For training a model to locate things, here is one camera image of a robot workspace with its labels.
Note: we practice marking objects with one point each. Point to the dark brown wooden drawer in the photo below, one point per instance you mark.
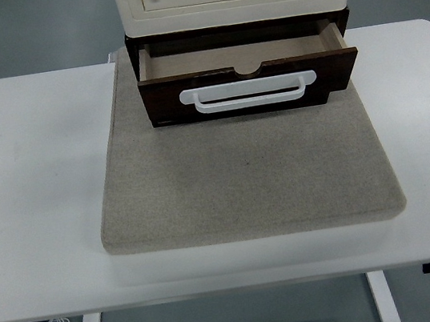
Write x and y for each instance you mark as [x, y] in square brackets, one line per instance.
[166, 103]

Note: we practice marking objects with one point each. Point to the dark brown wooden drawer case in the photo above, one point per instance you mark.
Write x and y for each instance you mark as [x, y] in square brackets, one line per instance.
[219, 28]

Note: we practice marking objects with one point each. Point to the beige fabric mat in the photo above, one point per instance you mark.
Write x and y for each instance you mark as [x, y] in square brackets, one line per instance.
[241, 173]

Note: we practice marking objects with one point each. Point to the small white object behind mat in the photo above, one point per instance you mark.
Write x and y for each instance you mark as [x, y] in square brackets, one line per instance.
[113, 56]

